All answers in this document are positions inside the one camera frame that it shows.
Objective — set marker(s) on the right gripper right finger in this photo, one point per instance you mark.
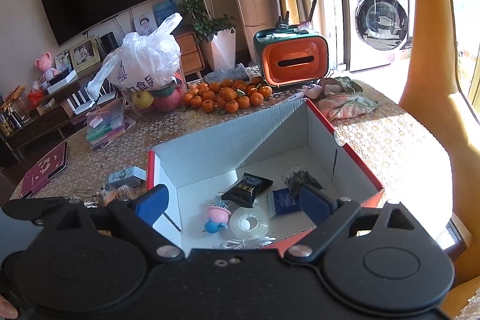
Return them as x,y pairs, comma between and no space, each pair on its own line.
331,218

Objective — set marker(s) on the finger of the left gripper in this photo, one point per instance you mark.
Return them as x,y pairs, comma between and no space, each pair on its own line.
37,211

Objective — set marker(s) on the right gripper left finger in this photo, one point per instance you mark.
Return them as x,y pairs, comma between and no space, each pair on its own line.
134,220

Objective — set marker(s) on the blue white snack packet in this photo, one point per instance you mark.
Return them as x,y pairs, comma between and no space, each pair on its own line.
279,203

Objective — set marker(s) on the dark clear small bag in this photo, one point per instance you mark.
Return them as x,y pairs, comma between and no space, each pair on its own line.
296,178

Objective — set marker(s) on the pink haired doll figurine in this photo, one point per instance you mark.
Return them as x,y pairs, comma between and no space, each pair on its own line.
218,219

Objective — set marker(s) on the clear tape roll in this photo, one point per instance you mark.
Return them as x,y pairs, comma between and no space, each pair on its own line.
249,223

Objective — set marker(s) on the black snack packet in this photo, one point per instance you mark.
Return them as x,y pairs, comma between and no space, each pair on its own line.
245,192

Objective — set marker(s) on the person's hand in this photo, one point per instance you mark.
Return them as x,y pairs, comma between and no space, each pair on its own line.
7,310

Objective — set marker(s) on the small blue white carton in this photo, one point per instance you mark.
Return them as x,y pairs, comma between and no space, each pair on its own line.
132,176

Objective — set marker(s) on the maroon tablet case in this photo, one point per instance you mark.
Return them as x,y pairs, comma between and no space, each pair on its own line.
44,170

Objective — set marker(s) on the stack of colourful books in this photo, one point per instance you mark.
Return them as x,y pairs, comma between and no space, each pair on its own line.
104,126

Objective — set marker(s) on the wooden tv cabinet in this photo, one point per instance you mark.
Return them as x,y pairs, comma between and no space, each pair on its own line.
60,115

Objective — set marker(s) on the red white cardboard box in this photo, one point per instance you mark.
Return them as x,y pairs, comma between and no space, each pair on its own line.
200,166

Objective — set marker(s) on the white router left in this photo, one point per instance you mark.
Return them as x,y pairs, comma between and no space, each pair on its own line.
80,101

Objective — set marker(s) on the yellow apple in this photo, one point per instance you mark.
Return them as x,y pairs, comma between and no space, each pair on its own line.
142,100

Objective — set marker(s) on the pink green cloth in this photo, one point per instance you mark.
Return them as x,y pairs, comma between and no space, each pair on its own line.
339,98

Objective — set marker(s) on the pink teddy bear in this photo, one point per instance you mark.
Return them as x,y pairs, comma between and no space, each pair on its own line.
46,65

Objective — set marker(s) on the pile of small oranges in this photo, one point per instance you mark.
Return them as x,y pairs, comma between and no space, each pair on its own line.
228,96

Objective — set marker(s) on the white plastic shopping bag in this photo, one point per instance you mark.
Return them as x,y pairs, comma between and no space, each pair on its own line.
141,63

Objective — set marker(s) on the gold framed photo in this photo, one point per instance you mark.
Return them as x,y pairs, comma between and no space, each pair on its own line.
85,54

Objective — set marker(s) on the green orange tissue box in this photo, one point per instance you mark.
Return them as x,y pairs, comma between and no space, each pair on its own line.
290,54

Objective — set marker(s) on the grey folded cloth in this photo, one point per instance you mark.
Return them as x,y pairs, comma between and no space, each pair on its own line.
237,72

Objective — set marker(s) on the black speaker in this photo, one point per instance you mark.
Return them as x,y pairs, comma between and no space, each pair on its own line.
109,42

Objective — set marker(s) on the white framed portrait photo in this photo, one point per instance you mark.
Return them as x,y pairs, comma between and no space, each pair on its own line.
145,24

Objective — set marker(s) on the blue book box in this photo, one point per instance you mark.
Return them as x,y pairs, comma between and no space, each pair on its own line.
163,10

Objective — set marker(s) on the front load washing machine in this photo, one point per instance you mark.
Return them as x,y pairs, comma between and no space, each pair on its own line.
373,32

